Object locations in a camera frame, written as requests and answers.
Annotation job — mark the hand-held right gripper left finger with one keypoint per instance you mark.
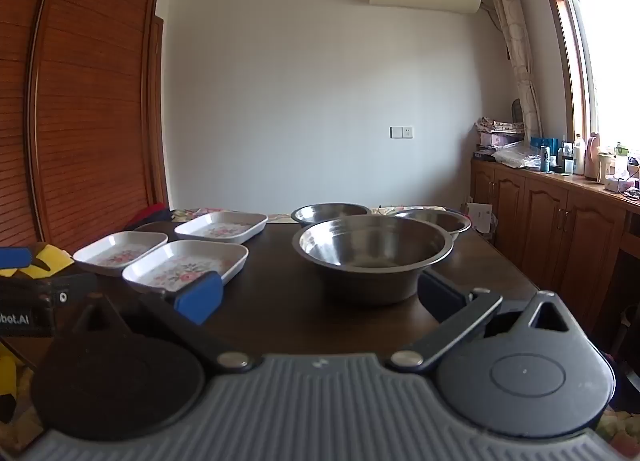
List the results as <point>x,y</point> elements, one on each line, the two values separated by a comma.
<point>200,298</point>

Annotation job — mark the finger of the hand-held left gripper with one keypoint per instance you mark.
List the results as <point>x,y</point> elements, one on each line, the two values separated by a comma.
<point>70,288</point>
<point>15,257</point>

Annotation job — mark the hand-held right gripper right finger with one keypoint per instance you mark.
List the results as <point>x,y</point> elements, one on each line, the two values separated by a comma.
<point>437,293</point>

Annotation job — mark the white floral plate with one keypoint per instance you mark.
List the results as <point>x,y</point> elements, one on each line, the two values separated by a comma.
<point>117,251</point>
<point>170,268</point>
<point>220,228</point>

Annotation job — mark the large steel bowl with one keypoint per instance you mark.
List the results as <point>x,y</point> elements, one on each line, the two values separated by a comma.
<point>370,243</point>

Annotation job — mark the floral blanket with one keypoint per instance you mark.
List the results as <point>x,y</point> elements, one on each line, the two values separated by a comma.
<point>192,213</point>

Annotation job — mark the white paper box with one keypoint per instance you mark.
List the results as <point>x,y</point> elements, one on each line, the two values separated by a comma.
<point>480,218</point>

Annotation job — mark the red cloth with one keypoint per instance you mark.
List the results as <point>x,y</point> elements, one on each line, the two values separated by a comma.
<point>150,215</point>

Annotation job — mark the wooden cabinet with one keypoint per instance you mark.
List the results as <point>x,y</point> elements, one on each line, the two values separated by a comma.
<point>550,221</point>

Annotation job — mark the pink box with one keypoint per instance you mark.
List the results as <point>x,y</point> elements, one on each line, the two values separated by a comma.
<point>500,140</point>

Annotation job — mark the wooden slatted wardrobe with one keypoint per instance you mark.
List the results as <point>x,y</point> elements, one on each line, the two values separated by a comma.
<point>85,91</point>

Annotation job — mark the white bottle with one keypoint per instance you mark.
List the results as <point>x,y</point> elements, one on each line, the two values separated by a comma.
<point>579,156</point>

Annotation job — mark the pink white dispenser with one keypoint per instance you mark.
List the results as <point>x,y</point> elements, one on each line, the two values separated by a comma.
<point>594,158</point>

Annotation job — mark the white cup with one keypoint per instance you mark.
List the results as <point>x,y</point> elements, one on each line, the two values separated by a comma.
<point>605,168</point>

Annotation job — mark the green capped bottle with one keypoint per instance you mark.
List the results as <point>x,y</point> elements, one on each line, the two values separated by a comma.
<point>621,156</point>

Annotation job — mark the patterned beige curtain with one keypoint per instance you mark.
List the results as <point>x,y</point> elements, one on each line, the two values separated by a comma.
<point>517,41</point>

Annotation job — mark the window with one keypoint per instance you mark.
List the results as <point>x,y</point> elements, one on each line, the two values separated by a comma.
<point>610,66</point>

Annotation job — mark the white wall switch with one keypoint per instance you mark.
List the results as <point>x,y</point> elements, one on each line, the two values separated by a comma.
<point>401,132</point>

